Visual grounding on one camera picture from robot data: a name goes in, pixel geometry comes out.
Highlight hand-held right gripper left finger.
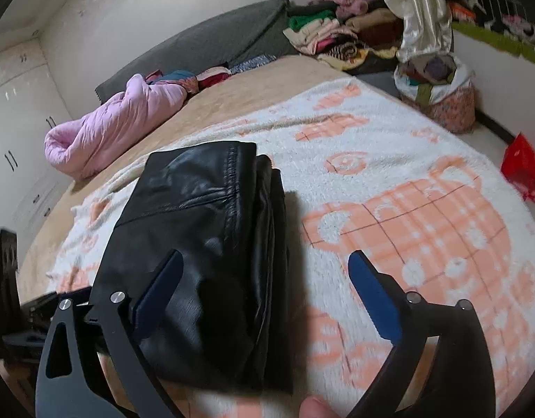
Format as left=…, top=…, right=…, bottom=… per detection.
left=34, top=249, right=184, bottom=418

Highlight pile of folded clothes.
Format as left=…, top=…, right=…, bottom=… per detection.
left=282, top=0, right=408, bottom=75

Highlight white peach-printed blanket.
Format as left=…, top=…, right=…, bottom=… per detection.
left=45, top=80, right=535, bottom=418

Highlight teal cloth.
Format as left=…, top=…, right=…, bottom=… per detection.
left=156, top=70, right=195, bottom=84

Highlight blue patterned cloth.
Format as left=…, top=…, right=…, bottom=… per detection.
left=230, top=54, right=278, bottom=76

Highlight black leather jacket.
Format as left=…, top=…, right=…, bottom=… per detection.
left=91, top=140, right=294, bottom=395

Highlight white wardrobe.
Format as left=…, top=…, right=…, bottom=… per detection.
left=0, top=37, right=74, bottom=245

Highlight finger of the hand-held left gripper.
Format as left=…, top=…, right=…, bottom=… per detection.
left=0, top=328, right=48, bottom=360
left=19, top=287, right=94, bottom=327

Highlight grey padded headboard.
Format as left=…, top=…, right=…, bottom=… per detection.
left=94, top=0, right=298, bottom=105

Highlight red plastic basket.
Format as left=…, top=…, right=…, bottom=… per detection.
left=500, top=133, right=535, bottom=203

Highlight person's right hand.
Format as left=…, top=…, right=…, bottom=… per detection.
left=299, top=395, right=338, bottom=418

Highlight red and white pillow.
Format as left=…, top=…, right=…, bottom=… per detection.
left=197, top=66, right=232, bottom=88

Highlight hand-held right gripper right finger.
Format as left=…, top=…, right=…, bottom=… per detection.
left=347, top=250, right=499, bottom=418

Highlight cream satin curtain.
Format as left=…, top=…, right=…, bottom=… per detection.
left=381, top=0, right=453, bottom=62

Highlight scattered colourful clothes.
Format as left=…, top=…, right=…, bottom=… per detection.
left=448, top=0, right=535, bottom=48

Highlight green mat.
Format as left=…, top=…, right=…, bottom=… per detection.
left=450, top=20, right=535, bottom=68

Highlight floral bag of clothes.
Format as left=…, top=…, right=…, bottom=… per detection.
left=394, top=52, right=477, bottom=135

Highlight pink quilt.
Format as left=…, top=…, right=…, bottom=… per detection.
left=44, top=74, right=194, bottom=179

